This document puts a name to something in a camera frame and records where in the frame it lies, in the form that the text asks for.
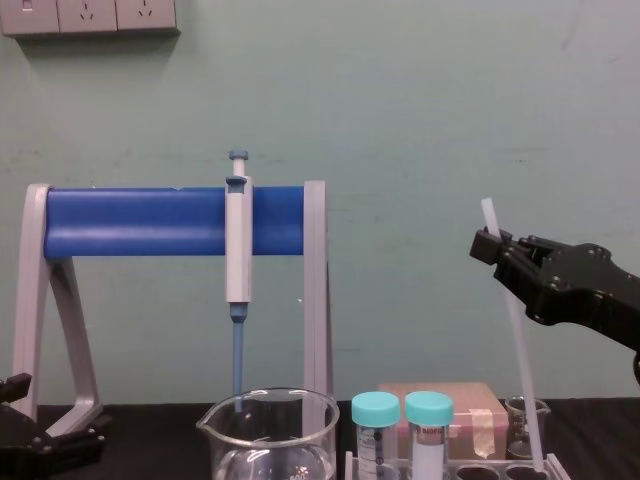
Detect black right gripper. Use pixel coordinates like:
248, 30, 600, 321
469, 228, 640, 362

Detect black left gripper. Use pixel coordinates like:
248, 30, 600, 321
0, 372, 114, 480

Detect white stirring rod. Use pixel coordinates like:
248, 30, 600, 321
479, 197, 547, 474

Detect pink taped cardboard box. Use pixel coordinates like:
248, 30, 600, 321
377, 381, 509, 461

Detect small clear glass beaker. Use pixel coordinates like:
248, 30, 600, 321
504, 394, 553, 462

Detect white-filled tube with teal cap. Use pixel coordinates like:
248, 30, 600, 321
404, 390, 456, 480

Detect grey pipette stand blue bar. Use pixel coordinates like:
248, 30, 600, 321
10, 179, 335, 442

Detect clear-filled tube with teal cap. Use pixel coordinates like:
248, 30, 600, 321
350, 391, 402, 480

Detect large clear glass beaker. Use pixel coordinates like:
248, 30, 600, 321
195, 386, 342, 480

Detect white and blue pipette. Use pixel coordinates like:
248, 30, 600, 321
224, 149, 255, 414

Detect clear acrylic tube rack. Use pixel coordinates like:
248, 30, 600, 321
344, 438, 572, 480

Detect grey wall switch plate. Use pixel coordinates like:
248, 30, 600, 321
0, 0, 60, 36

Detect grey wall socket plate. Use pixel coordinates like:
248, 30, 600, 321
115, 0, 181, 33
56, 0, 119, 34

